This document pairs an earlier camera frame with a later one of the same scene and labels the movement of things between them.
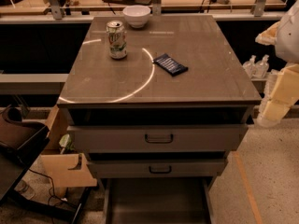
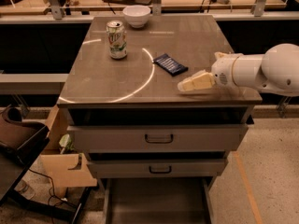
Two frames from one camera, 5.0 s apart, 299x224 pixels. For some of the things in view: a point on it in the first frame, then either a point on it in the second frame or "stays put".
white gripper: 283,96 to 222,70
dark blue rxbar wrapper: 169,64 stays put
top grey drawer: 153,138 stays put
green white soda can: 117,39 stays put
